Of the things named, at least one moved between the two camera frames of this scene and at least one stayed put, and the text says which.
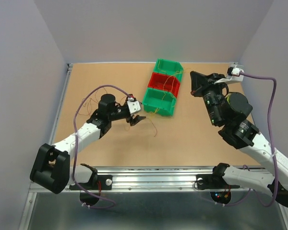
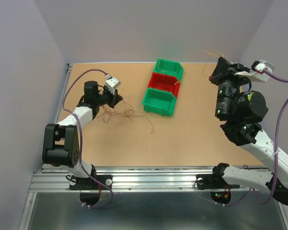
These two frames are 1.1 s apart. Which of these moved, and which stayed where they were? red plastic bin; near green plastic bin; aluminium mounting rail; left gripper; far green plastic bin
Moved: left gripper
Stayed: red plastic bin; far green plastic bin; near green plastic bin; aluminium mounting rail
